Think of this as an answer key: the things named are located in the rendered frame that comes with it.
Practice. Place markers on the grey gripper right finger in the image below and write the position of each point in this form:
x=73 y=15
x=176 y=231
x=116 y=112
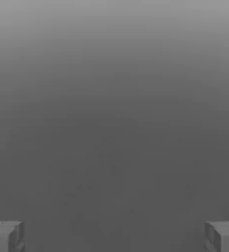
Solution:
x=226 y=236

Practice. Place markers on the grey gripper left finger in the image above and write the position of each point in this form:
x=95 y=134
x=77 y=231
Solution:
x=2 y=236

